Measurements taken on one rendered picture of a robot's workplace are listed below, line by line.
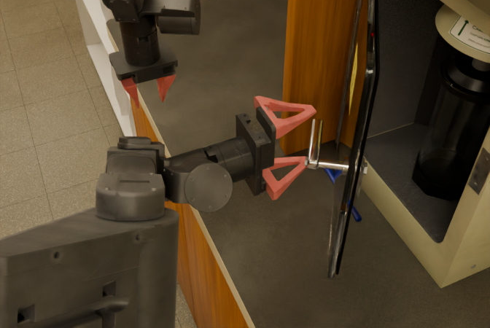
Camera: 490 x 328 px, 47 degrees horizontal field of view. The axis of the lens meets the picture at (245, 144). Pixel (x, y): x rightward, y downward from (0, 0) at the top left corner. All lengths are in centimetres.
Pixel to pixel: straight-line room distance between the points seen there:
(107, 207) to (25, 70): 281
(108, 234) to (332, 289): 68
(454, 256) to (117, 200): 67
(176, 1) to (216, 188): 34
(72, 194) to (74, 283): 212
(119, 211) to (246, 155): 42
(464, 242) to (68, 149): 198
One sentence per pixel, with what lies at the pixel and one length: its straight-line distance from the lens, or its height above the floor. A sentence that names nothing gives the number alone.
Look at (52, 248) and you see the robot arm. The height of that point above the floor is 152.
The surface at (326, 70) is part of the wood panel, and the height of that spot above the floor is 113.
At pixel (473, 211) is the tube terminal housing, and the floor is 113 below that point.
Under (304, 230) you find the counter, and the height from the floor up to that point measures 94.
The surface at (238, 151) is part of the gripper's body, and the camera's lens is 72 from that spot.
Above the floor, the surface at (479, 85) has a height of 125.
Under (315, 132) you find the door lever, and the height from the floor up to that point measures 121.
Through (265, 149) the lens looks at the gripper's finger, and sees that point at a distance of 71.
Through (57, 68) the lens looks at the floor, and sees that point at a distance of 308.
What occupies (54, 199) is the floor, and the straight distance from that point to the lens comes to 240.
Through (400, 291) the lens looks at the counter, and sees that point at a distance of 97.
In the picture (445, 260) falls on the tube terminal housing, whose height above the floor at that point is 100.
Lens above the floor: 174
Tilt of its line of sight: 44 degrees down
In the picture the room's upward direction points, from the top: straight up
